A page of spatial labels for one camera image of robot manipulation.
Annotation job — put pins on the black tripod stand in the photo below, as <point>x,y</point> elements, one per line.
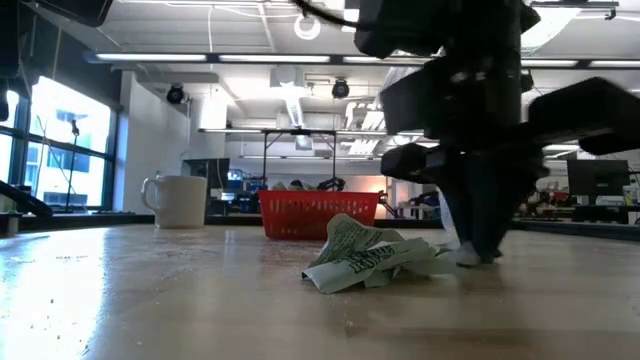
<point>75,127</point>

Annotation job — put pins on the black ceiling camera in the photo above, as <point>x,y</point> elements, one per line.
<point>340,89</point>
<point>176,94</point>

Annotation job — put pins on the small black articulated stand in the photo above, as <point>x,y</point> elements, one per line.
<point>386,200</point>

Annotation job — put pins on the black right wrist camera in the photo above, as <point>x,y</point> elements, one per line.
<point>407,107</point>

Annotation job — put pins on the large window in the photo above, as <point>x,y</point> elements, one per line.
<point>70,115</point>

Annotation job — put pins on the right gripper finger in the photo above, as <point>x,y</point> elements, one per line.
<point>500,200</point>
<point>462,200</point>

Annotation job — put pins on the white ceramic mug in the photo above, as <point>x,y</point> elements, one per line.
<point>177,202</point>

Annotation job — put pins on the red plastic basket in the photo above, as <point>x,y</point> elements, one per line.
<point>320,215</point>

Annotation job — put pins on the long ceiling light strip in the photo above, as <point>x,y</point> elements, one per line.
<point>150,57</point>

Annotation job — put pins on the black metal rack frame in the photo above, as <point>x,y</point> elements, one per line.
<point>300,132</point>

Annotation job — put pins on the green banknote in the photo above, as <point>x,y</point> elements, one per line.
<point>292,186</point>
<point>360,272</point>
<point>465,255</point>
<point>350,235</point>

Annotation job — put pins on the black computer monitor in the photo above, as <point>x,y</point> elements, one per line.
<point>597,182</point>
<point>207,172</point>

